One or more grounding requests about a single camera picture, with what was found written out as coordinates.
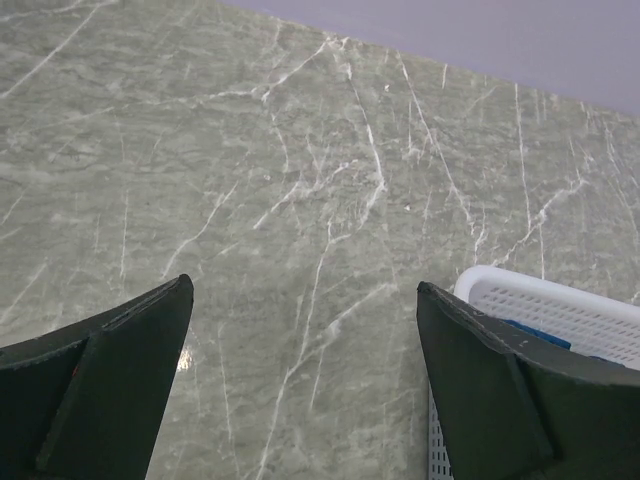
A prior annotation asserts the blue printed t-shirt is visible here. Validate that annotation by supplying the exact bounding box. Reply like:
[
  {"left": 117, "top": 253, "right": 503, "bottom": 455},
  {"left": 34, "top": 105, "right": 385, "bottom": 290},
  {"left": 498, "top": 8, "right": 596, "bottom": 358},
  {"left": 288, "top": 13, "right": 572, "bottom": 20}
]
[{"left": 498, "top": 319, "right": 628, "bottom": 372}]

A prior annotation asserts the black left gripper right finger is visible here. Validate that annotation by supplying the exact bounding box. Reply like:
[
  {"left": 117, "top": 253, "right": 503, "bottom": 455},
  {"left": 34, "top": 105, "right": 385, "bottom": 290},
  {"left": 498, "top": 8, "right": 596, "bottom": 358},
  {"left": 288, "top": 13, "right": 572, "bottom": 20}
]
[{"left": 417, "top": 282, "right": 639, "bottom": 479}]

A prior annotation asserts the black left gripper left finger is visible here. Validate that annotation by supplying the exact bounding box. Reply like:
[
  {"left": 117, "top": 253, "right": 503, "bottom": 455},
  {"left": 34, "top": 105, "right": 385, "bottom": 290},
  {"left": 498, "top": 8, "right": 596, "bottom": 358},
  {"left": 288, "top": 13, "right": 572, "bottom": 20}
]
[{"left": 1, "top": 274, "right": 194, "bottom": 479}]

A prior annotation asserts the white perforated plastic basket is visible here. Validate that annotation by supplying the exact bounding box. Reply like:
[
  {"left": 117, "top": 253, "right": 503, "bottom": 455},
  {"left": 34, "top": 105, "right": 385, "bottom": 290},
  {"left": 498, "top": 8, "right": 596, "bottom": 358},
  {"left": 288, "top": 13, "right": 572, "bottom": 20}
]
[{"left": 428, "top": 266, "right": 639, "bottom": 479}]

